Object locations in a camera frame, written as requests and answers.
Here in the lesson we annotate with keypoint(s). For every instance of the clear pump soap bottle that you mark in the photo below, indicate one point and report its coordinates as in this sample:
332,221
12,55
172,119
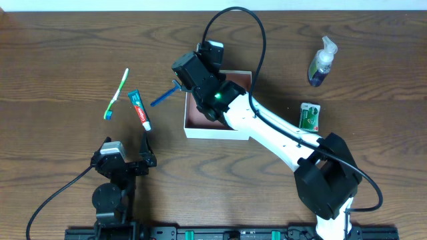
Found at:
322,62

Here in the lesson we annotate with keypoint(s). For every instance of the green white toothbrush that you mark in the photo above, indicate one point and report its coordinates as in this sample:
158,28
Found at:
108,112

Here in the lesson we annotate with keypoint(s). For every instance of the green soap packet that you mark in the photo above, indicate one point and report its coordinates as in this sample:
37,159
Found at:
309,117

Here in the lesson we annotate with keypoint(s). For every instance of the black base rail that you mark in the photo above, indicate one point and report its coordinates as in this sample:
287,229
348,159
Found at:
174,233

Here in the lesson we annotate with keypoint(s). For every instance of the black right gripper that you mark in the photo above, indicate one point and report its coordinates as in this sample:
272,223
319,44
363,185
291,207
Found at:
185,85

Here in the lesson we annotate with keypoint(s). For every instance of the blue disposable razor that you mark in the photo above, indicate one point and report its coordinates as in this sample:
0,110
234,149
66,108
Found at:
177,87

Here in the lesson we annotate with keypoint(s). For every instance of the Colgate toothpaste tube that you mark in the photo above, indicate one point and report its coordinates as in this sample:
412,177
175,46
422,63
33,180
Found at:
137,102

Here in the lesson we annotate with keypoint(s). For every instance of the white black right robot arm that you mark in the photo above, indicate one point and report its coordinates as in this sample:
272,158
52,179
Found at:
325,172

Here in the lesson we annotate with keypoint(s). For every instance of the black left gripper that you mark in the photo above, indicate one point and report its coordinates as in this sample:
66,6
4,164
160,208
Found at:
130,167

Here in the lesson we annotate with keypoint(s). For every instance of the white box pink inside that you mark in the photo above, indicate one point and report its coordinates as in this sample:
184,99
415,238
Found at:
196,126

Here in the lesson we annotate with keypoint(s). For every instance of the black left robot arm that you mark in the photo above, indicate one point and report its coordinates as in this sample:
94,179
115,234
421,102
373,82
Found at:
113,201

